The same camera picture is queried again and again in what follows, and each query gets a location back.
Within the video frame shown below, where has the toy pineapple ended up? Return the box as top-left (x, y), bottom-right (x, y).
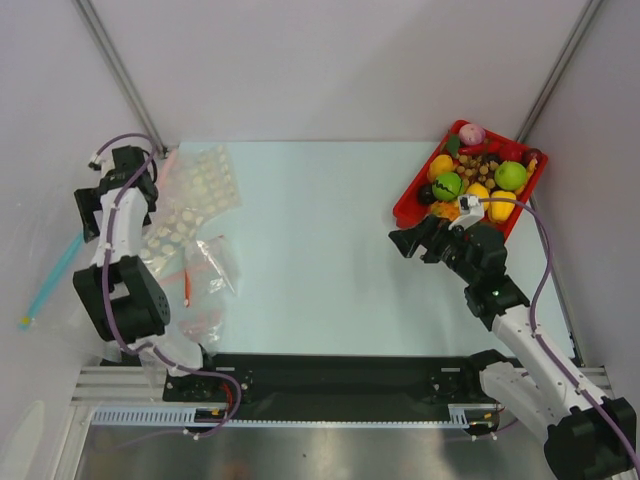
top-left (430, 200), bottom-right (460, 222)

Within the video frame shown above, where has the green toy watermelon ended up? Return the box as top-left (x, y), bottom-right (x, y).
top-left (432, 172), bottom-right (464, 202)

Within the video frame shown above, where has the clear blue-zipper bag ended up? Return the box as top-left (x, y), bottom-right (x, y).
top-left (17, 233), bottom-right (84, 331)

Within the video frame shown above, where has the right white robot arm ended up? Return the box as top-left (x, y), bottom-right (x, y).
top-left (388, 215), bottom-right (639, 479)

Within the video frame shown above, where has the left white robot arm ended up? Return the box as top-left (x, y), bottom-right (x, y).
top-left (72, 146), bottom-right (220, 400)

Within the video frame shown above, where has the pink zipper bag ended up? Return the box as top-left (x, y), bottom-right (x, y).
top-left (155, 149), bottom-right (179, 201)

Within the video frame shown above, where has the dotted zip bag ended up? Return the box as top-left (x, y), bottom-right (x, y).
top-left (140, 144), bottom-right (241, 277)

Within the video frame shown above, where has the yellow toy bell pepper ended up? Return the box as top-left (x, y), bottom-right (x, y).
top-left (488, 190), bottom-right (517, 224)

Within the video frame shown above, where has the dark purple toy plum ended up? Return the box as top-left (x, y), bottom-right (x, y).
top-left (416, 184), bottom-right (437, 206)

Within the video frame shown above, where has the yellow toy lemon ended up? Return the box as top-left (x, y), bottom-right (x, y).
top-left (465, 183), bottom-right (490, 211)

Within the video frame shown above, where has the yellow toy potato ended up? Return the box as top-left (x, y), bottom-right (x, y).
top-left (427, 154), bottom-right (455, 183)

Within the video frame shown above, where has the brown toy nut cluster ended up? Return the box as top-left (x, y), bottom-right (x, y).
top-left (454, 153), bottom-right (501, 191)

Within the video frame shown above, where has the green toy apple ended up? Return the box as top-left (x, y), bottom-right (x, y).
top-left (494, 161), bottom-right (527, 191)

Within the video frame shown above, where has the red toy chili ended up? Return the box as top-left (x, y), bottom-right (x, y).
top-left (458, 144), bottom-right (487, 156)

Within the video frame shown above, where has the dark red toy cherry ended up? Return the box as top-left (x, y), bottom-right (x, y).
top-left (521, 148), bottom-right (543, 170)

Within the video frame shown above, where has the pink toy onion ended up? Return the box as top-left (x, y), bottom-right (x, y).
top-left (458, 123), bottom-right (486, 146)

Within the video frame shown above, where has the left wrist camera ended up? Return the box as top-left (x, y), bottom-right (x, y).
top-left (88, 153), bottom-right (115, 177)

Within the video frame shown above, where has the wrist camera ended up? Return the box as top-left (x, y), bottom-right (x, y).
top-left (448, 194), bottom-right (485, 231)
top-left (88, 153), bottom-right (115, 177)

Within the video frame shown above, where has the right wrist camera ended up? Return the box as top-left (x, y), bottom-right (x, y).
top-left (448, 194), bottom-right (485, 231)

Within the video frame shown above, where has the white cable duct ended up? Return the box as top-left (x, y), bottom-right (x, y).
top-left (92, 405), bottom-right (501, 429)

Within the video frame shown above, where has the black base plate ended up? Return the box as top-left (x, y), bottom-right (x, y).
top-left (99, 352), bottom-right (584, 424)

